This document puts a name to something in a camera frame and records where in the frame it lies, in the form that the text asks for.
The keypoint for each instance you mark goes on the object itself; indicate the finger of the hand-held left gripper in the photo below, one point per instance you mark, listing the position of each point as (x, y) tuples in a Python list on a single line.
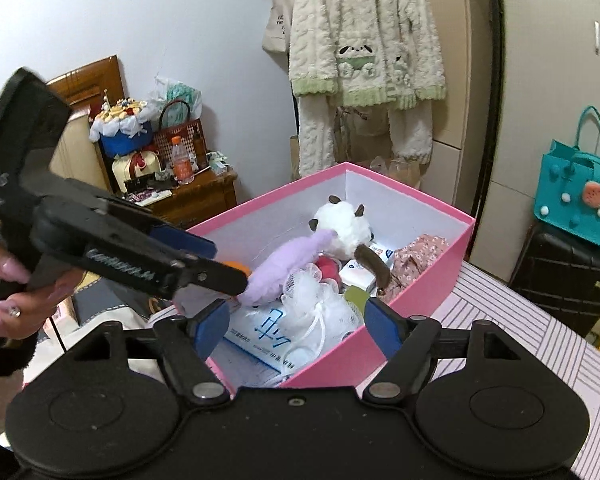
[(130, 260), (180, 240)]

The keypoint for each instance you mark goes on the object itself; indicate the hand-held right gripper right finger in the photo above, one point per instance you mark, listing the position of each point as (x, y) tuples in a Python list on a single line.
[(385, 327)]

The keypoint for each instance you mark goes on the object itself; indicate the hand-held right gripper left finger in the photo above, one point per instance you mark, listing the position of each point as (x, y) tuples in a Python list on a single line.
[(210, 327)]

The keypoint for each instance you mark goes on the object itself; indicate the blue wet wipes packet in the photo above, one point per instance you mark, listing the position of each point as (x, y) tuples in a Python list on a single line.
[(260, 340)]

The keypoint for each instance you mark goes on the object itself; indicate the white tissue packet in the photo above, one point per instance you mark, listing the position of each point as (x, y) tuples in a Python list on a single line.
[(357, 272)]

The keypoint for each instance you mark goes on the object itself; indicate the orange plush ball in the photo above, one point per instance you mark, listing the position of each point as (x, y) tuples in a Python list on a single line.
[(240, 266)]

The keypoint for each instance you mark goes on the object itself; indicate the pink cardboard box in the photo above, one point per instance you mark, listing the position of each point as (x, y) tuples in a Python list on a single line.
[(330, 365)]

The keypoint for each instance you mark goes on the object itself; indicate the white mesh bath pouf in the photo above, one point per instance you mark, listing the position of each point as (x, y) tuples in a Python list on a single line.
[(320, 310)]

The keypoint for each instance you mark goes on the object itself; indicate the pink floral cloth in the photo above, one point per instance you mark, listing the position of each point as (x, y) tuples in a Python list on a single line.
[(415, 260)]

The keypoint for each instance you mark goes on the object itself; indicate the red pompom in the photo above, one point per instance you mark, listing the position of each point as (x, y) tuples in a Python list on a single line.
[(327, 267)]

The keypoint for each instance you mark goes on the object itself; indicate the purple plush toy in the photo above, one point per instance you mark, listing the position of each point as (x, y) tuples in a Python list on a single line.
[(285, 265)]

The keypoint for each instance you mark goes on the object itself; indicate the white plush toy brown tail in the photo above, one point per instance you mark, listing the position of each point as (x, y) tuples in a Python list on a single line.
[(345, 225)]

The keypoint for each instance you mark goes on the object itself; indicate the person's left forearm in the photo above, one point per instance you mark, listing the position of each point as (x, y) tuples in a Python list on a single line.
[(0, 357)]

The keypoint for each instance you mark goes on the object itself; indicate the person's left hand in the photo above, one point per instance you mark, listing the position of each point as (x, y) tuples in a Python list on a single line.
[(40, 305)]

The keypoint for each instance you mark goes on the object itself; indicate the wooden nightstand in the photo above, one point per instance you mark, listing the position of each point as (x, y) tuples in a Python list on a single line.
[(195, 202)]

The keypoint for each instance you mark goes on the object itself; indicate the orange drink bottle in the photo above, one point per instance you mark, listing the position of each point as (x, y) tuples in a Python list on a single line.
[(181, 165)]

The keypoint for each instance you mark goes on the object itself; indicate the cream handbag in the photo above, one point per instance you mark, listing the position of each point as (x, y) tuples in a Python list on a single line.
[(135, 167)]

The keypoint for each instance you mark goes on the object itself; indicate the small green packets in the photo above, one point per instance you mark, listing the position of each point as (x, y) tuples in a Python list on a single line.
[(216, 162)]

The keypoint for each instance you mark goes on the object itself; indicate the wooden headboard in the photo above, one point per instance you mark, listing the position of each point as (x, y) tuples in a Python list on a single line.
[(95, 80)]

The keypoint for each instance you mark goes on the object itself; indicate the blue flower bouquet box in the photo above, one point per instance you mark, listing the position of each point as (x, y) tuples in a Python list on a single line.
[(122, 135)]

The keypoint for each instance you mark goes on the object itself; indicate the brown checked basket bag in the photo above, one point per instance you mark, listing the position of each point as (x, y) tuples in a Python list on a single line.
[(190, 130)]

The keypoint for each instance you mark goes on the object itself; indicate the white plastic bag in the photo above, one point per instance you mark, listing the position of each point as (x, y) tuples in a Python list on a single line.
[(180, 92)]

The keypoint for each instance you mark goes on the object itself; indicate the black suitcase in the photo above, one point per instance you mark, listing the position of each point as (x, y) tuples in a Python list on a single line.
[(555, 280)]

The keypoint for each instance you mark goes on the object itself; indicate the teal tote bag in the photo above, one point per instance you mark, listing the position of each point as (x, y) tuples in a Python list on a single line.
[(570, 210)]

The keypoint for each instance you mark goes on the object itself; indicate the beige canvas tote bag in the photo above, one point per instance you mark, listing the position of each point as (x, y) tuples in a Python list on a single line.
[(277, 25)]

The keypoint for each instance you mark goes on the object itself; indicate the tall beige cabinet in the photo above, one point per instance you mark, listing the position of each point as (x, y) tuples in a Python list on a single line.
[(460, 85)]

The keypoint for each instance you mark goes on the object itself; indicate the fluffy white green robe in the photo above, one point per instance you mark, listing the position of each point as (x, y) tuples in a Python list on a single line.
[(360, 20)]

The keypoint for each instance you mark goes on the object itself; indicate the black clothes rack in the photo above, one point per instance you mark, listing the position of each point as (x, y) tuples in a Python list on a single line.
[(495, 60)]

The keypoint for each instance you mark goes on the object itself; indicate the light wood wardrobe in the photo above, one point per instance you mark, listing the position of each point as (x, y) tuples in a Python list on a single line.
[(545, 60)]

